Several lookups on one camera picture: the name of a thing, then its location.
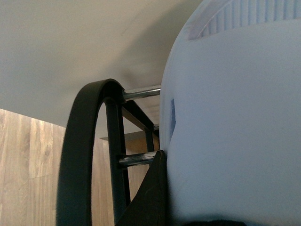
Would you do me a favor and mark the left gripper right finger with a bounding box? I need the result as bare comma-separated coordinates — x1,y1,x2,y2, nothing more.
184,220,246,226

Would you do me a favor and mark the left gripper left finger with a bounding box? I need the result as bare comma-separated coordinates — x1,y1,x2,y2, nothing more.
117,151,167,226

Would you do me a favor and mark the light blue slide sandal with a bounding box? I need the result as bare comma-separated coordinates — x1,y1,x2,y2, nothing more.
159,0,301,226

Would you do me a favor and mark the black metal shoe rack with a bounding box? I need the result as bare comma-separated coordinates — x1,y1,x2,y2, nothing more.
56,79,160,226

